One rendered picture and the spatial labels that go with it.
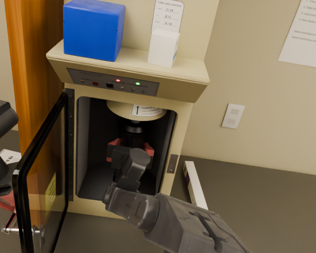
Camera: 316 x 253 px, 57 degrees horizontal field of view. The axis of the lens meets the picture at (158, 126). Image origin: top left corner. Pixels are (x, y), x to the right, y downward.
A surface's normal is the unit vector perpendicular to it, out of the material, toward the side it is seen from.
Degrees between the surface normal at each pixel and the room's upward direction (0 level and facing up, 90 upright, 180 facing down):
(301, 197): 0
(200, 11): 90
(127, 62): 0
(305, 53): 90
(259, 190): 0
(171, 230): 72
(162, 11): 90
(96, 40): 90
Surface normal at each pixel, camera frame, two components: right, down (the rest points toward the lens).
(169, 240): -0.90, -0.37
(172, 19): -0.03, 0.52
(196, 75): 0.16, -0.84
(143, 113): 0.29, 0.17
